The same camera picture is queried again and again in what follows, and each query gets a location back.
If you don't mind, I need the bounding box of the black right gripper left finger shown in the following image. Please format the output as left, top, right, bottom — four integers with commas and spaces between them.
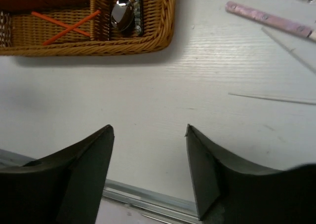
0, 125, 115, 224

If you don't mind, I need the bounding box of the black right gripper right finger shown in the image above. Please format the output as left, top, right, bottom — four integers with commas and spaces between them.
186, 125, 316, 224

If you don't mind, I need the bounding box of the orange chopstick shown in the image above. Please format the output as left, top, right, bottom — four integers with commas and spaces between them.
31, 11, 90, 37
43, 10, 101, 45

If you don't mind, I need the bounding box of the pink handled spoon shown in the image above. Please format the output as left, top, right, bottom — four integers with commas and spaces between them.
111, 0, 134, 32

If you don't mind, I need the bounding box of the dark patterned handle spoon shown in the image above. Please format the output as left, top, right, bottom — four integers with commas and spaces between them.
133, 0, 144, 36

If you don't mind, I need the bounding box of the white chopstick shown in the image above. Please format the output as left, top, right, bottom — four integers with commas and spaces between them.
261, 27, 316, 75
228, 93, 316, 106

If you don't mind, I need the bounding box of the brown wicker cutlery basket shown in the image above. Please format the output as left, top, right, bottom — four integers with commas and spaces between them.
0, 0, 175, 57

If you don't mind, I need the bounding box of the aluminium table frame rail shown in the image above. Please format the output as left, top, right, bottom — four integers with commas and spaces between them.
0, 149, 200, 224

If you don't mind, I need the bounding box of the pink handled fork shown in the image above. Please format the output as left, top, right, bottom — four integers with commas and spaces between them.
225, 1, 316, 41

